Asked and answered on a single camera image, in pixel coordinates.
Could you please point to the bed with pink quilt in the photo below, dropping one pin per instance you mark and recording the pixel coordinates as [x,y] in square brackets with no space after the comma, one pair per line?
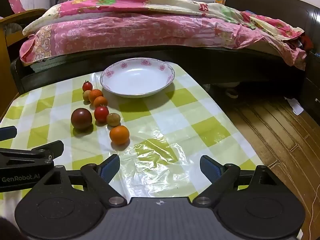
[200,58]

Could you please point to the pink and cream printed quilt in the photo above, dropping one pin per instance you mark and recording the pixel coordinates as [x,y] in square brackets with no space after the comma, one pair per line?
[150,3]

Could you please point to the large orange mandarin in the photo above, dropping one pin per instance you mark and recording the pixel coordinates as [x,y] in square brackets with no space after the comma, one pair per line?
[119,135]

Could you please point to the wooden chair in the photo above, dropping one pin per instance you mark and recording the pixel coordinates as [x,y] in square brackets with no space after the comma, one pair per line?
[15,30]

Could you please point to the white crumpled paper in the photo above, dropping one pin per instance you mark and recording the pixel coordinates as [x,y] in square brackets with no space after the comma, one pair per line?
[295,106]

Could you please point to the small orange mandarin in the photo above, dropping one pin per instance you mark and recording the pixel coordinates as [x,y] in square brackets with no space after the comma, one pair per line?
[100,101]
[96,95]

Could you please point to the small red cherry tomato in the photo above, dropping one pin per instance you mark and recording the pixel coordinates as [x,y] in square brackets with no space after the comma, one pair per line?
[87,86]

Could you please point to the white shoe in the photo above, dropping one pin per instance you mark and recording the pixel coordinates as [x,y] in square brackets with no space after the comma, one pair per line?
[232,93]

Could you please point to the pink floral bed sheet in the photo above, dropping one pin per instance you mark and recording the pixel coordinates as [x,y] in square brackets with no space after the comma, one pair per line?
[120,32]

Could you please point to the tan longan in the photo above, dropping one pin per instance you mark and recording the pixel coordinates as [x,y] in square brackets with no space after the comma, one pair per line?
[113,119]
[86,95]

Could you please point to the dark wooden nightstand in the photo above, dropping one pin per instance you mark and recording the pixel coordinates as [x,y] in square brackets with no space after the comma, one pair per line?
[312,87]

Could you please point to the dark wooden headboard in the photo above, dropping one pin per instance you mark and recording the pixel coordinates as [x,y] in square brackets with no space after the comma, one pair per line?
[275,5]

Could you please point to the pink cloth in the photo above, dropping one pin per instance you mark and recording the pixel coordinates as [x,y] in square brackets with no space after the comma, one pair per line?
[16,1]

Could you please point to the red cloth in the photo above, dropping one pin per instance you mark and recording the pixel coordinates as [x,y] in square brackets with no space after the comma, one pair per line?
[307,42]

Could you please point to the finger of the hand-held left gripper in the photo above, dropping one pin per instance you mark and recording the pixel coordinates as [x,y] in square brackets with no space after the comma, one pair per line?
[7,133]
[37,152]

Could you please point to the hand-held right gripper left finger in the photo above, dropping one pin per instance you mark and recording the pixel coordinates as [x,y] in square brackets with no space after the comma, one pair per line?
[111,167]

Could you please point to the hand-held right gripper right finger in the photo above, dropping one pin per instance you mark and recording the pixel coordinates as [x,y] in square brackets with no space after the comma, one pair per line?
[209,168]

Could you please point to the white floral rim plate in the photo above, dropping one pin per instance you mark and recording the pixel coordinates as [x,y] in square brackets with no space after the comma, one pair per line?
[137,78]

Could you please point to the large dark purple tomato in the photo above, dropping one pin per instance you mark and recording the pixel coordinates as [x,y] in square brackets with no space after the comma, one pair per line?
[81,118]

